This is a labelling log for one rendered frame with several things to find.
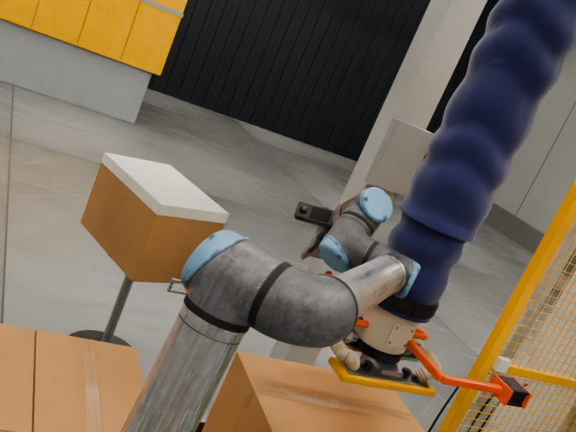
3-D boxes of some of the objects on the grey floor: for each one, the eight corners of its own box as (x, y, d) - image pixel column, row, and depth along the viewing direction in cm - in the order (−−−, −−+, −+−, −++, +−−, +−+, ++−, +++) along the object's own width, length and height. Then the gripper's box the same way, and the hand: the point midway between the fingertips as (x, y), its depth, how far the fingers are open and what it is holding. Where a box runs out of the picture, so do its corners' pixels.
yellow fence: (547, 544, 360) (767, 195, 308) (559, 560, 352) (789, 204, 299) (369, 532, 311) (597, 114, 258) (379, 549, 302) (616, 120, 249)
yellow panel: (133, 110, 971) (193, -58, 910) (142, 128, 893) (208, -56, 832) (-31, 56, 871) (24, -138, 809) (-36, 70, 793) (24, -143, 731)
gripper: (351, 261, 173) (318, 275, 190) (373, 197, 181) (339, 216, 198) (323, 247, 171) (291, 262, 188) (346, 183, 178) (315, 203, 196)
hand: (308, 234), depth 193 cm, fingers open, 14 cm apart
